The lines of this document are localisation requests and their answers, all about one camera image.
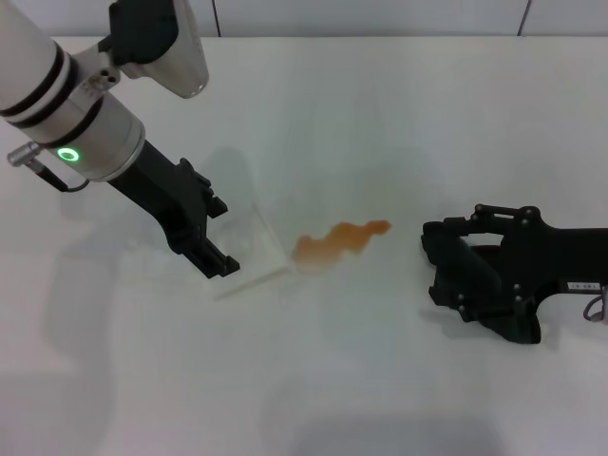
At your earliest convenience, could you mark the left arm connector with cable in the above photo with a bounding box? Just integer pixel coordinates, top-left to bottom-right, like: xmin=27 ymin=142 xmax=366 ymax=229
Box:
xmin=7 ymin=142 xmax=91 ymax=194

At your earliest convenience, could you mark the right arm connector with cable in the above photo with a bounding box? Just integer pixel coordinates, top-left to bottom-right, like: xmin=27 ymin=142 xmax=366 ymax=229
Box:
xmin=582 ymin=286 xmax=608 ymax=327

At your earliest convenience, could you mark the dark blue rag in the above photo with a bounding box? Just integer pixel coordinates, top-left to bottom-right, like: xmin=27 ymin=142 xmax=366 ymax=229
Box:
xmin=421 ymin=220 xmax=542 ymax=344

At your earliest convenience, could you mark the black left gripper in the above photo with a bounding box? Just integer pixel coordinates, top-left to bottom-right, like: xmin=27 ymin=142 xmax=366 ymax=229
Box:
xmin=106 ymin=140 xmax=242 ymax=281

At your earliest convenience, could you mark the brown water stain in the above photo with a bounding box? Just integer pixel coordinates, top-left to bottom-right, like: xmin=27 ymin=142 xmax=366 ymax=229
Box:
xmin=291 ymin=218 xmax=394 ymax=276

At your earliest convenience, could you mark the arm connector with cable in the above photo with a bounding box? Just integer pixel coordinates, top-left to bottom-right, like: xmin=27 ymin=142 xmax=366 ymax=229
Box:
xmin=582 ymin=286 xmax=608 ymax=327
xmin=7 ymin=142 xmax=91 ymax=194

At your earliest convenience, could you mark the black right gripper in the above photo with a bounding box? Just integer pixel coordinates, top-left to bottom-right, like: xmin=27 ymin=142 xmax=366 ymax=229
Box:
xmin=421 ymin=203 xmax=608 ymax=325

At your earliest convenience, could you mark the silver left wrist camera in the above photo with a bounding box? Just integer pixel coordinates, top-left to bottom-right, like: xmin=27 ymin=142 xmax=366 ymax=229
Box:
xmin=107 ymin=0 xmax=210 ymax=101

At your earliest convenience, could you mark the white plastic cup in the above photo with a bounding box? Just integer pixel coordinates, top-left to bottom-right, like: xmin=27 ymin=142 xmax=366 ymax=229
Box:
xmin=121 ymin=146 xmax=292 ymax=303

